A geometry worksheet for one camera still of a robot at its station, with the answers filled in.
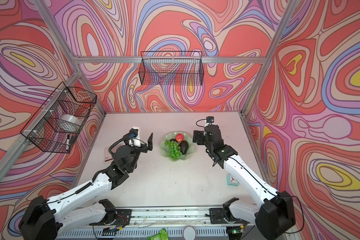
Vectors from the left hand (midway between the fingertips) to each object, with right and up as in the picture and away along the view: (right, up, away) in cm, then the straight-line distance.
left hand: (144, 131), depth 75 cm
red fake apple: (+18, -5, +21) cm, 28 cm away
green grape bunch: (+15, -11, +15) cm, 24 cm away
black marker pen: (-36, -7, -3) cm, 37 cm away
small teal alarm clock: (+48, -28, +9) cm, 56 cm away
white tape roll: (-36, +6, -1) cm, 37 cm away
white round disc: (+23, -46, -9) cm, 52 cm away
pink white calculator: (-28, -16, +19) cm, 37 cm away
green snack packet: (+10, -48, -7) cm, 50 cm away
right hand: (+31, -2, +6) cm, 32 cm away
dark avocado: (+21, -10, +19) cm, 30 cm away
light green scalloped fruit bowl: (+12, -4, +24) cm, 27 cm away
